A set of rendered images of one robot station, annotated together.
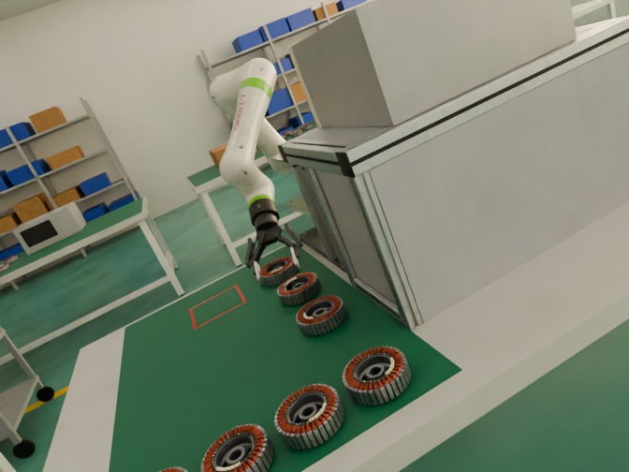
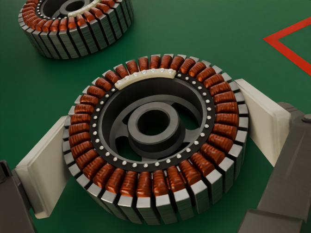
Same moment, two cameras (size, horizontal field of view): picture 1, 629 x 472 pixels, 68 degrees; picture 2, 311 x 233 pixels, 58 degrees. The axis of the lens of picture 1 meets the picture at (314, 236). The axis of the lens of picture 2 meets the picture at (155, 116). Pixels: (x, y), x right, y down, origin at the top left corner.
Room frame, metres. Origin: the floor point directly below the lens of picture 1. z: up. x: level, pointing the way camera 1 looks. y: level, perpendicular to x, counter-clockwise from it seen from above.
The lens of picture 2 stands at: (1.39, 0.14, 0.91)
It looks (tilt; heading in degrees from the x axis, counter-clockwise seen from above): 51 degrees down; 182
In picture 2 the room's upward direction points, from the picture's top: 17 degrees counter-clockwise
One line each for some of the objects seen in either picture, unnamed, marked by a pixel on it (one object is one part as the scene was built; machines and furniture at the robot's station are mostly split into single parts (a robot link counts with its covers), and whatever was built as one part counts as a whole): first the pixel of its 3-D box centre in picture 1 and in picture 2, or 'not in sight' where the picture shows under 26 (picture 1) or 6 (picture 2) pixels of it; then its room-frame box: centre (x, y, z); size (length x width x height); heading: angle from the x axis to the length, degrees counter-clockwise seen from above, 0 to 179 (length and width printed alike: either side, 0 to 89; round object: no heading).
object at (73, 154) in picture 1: (65, 157); not in sight; (7.09, 2.83, 1.37); 0.42 x 0.40 x 0.18; 103
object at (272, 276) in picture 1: (278, 271); (155, 128); (1.28, 0.14, 0.77); 0.11 x 0.11 x 0.04
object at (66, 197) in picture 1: (65, 198); not in sight; (7.02, 3.11, 0.86); 0.42 x 0.40 x 0.17; 102
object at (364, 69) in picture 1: (417, 43); not in sight; (1.06, -0.37, 1.22); 0.44 x 0.39 x 0.20; 103
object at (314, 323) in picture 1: (321, 315); not in sight; (0.93, 0.05, 0.77); 0.11 x 0.11 x 0.04
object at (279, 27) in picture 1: (271, 32); not in sight; (7.86, -0.62, 1.89); 0.42 x 0.42 x 0.23; 11
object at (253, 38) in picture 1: (247, 42); not in sight; (7.77, -0.20, 1.88); 0.42 x 0.36 x 0.21; 13
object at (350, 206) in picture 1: (358, 239); not in sight; (0.91, -0.08, 0.91); 0.28 x 0.03 x 0.32; 13
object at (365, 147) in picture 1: (438, 96); not in sight; (1.06, -0.38, 1.09); 0.68 x 0.44 x 0.05; 103
